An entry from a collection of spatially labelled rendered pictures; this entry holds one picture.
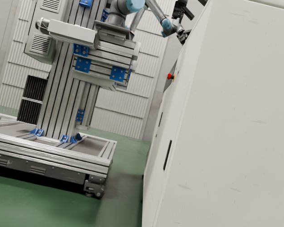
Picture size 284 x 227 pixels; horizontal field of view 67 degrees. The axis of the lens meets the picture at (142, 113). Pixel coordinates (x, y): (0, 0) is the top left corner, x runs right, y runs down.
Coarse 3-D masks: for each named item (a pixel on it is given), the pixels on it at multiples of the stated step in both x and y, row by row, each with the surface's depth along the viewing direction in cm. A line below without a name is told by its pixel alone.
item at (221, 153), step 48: (240, 0) 61; (192, 48) 77; (240, 48) 61; (192, 96) 61; (240, 96) 61; (192, 144) 61; (240, 144) 61; (144, 192) 125; (192, 192) 61; (240, 192) 61
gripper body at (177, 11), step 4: (180, 0) 154; (176, 4) 157; (180, 4) 156; (184, 4) 156; (176, 8) 154; (180, 8) 156; (176, 12) 154; (180, 12) 154; (172, 16) 160; (176, 16) 155
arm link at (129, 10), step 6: (120, 0) 130; (126, 0) 125; (132, 0) 124; (138, 0) 126; (144, 0) 128; (120, 6) 131; (126, 6) 128; (132, 6) 125; (138, 6) 127; (126, 12) 133; (132, 12) 131
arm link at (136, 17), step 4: (144, 8) 200; (136, 12) 199; (140, 12) 199; (132, 16) 201; (136, 16) 199; (140, 16) 200; (132, 20) 199; (136, 20) 200; (128, 24) 201; (132, 24) 199; (136, 24) 201; (132, 28) 200; (132, 32) 199; (132, 36) 201; (132, 40) 205
